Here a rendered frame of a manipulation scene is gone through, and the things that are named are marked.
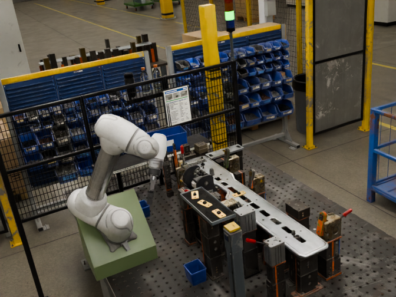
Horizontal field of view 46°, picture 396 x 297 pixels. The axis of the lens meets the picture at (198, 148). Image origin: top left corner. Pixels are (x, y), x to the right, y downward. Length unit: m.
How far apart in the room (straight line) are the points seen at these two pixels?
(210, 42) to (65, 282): 2.28
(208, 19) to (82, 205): 1.79
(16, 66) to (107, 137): 7.03
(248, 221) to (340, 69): 3.71
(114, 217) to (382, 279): 1.47
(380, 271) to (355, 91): 3.69
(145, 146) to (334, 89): 4.03
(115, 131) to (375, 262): 1.60
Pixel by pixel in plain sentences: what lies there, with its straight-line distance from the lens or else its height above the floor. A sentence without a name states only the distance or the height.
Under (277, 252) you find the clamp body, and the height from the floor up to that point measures 1.02.
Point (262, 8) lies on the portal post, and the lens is 7.52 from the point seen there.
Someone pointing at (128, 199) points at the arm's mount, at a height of 1.02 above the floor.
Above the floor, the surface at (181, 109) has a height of 1.26.
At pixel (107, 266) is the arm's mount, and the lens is 2.82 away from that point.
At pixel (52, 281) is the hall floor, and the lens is 4.19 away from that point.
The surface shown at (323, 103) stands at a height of 0.53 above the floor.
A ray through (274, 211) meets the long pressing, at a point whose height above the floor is 1.00.
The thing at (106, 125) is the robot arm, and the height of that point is 1.68.
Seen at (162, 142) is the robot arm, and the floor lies 1.37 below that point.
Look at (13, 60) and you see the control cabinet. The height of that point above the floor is 0.90.
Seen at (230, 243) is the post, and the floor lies 1.09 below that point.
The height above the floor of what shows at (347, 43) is 1.19.
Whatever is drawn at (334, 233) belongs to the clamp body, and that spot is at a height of 0.98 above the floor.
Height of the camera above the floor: 2.40
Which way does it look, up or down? 23 degrees down
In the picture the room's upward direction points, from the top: 7 degrees counter-clockwise
